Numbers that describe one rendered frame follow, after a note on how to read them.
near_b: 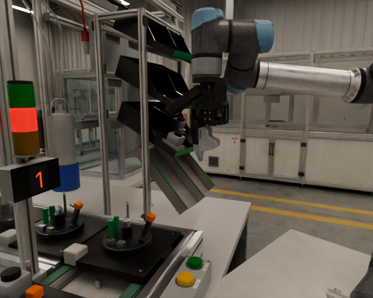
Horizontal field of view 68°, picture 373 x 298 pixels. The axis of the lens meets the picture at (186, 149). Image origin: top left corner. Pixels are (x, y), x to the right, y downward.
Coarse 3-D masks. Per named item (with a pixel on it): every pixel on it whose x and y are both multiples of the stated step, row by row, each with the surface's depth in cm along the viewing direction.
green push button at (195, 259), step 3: (189, 258) 72; (192, 258) 72; (195, 258) 72; (198, 258) 72; (189, 261) 70; (192, 261) 70; (195, 261) 70; (198, 261) 70; (201, 261) 70; (189, 264) 70; (192, 264) 69; (195, 264) 69; (198, 264) 69; (201, 264) 70; (192, 267) 69; (195, 267) 69; (198, 267) 69
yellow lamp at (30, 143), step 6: (12, 132) 59; (18, 132) 58; (24, 132) 58; (30, 132) 59; (36, 132) 60; (12, 138) 59; (18, 138) 58; (24, 138) 58; (30, 138) 59; (36, 138) 60; (18, 144) 58; (24, 144) 59; (30, 144) 59; (36, 144) 60; (18, 150) 59; (24, 150) 59; (30, 150) 59; (36, 150) 60
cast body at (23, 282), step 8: (8, 272) 46; (16, 272) 46; (24, 272) 48; (0, 280) 45; (8, 280) 45; (16, 280) 45; (24, 280) 47; (0, 288) 44; (8, 288) 44; (16, 288) 45; (24, 288) 47; (0, 296) 45; (8, 296) 44; (16, 296) 45
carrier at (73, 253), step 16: (128, 208) 84; (112, 224) 79; (128, 224) 78; (96, 240) 81; (112, 240) 75; (128, 240) 77; (144, 240) 76; (160, 240) 81; (176, 240) 83; (64, 256) 72; (80, 256) 72; (96, 256) 73; (112, 256) 73; (128, 256) 73; (144, 256) 73; (160, 256) 73; (96, 272) 69; (112, 272) 67; (128, 272) 66; (144, 272) 66
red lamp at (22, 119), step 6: (12, 108) 57; (18, 108) 57; (24, 108) 58; (30, 108) 59; (12, 114) 57; (18, 114) 57; (24, 114) 58; (30, 114) 59; (36, 114) 61; (12, 120) 58; (18, 120) 58; (24, 120) 58; (30, 120) 59; (36, 120) 60; (12, 126) 58; (18, 126) 58; (24, 126) 58; (30, 126) 59; (36, 126) 60
